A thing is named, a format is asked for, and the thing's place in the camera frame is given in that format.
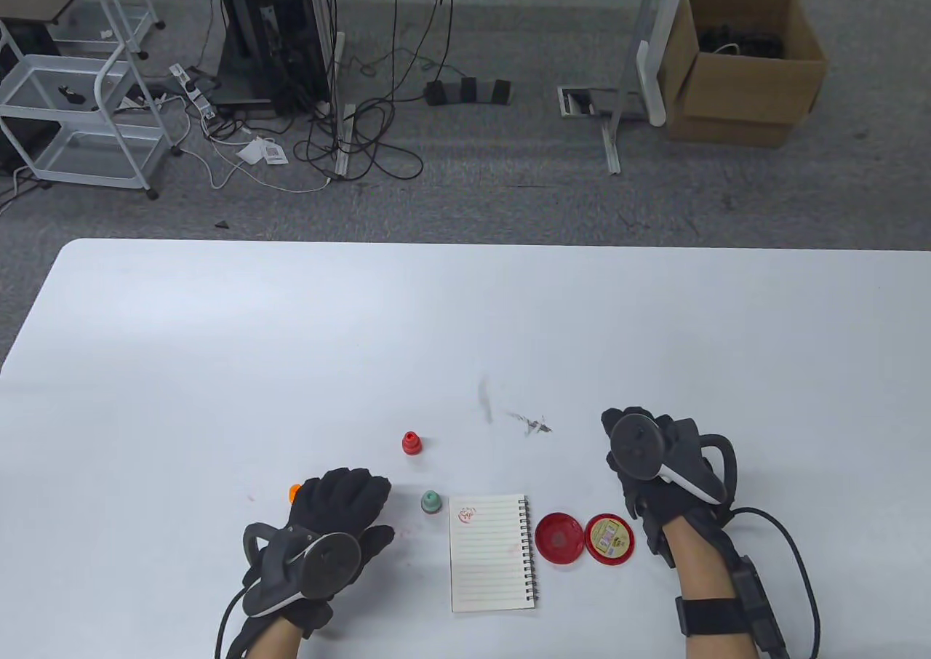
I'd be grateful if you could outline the white plastic panel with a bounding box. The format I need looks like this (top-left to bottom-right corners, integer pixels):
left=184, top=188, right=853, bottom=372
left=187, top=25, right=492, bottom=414
left=636, top=0, right=686, bottom=129

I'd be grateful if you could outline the red ink pad lid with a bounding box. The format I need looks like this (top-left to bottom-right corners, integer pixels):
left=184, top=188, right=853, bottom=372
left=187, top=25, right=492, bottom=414
left=535, top=511, right=586, bottom=565

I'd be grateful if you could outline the black cable bundle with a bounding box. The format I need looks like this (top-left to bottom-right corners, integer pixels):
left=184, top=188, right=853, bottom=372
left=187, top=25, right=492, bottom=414
left=295, top=0, right=466, bottom=181

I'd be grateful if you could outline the black glove cable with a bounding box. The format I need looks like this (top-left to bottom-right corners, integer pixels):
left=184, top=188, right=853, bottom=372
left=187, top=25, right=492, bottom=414
left=215, top=588, right=252, bottom=659
left=727, top=506, right=823, bottom=659

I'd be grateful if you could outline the white cable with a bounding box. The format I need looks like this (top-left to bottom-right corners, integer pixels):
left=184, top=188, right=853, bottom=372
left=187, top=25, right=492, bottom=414
left=172, top=110, right=337, bottom=196

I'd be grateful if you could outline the person's right hand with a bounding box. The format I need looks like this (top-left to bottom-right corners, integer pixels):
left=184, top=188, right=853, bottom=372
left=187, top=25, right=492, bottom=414
left=600, top=407, right=732, bottom=567

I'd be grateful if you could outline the metal floor socket box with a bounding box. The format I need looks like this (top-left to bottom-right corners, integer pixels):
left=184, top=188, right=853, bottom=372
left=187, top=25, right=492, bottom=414
left=557, top=86, right=650, bottom=121

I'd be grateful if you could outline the black computer tower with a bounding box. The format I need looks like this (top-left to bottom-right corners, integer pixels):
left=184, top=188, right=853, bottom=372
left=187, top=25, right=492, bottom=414
left=209, top=0, right=334, bottom=116

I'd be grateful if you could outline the grey power strip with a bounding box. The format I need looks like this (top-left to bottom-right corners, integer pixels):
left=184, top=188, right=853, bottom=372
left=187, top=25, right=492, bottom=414
left=425, top=81, right=519, bottom=105

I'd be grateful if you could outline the white lined spiral notebook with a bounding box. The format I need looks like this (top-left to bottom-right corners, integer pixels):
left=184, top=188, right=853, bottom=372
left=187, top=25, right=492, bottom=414
left=448, top=494, right=540, bottom=614

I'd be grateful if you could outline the person's left hand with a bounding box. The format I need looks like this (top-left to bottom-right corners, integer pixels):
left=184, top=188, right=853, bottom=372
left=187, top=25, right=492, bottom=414
left=286, top=468, right=396, bottom=622

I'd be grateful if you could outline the white power strip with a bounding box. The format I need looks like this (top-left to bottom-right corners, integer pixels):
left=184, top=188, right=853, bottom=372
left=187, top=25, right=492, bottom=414
left=169, top=63, right=220, bottom=121

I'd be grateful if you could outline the person's left forearm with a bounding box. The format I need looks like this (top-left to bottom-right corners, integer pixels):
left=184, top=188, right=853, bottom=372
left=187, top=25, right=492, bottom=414
left=251, top=621, right=303, bottom=659

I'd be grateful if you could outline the red lid with yellow label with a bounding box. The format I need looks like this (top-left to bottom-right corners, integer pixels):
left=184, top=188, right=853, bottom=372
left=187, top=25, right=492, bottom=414
left=584, top=514, right=635, bottom=567

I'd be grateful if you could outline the brown cardboard box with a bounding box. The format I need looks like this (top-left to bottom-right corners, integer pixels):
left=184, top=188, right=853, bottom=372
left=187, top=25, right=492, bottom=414
left=657, top=0, right=831, bottom=149

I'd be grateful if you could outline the metal desk leg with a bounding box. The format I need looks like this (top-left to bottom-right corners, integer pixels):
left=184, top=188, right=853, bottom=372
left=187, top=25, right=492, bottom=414
left=331, top=31, right=359, bottom=181
left=598, top=0, right=666, bottom=176

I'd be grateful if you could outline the white rolling cart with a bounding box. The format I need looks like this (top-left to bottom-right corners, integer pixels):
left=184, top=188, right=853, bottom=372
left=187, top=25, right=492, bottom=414
left=0, top=0, right=184, bottom=201

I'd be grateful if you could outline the person's right forearm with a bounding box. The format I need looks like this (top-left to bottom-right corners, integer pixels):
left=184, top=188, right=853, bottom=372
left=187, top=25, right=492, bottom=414
left=663, top=517, right=761, bottom=659

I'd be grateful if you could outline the tangle of black cables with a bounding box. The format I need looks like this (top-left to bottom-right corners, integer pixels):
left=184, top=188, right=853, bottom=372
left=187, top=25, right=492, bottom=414
left=697, top=23, right=788, bottom=60

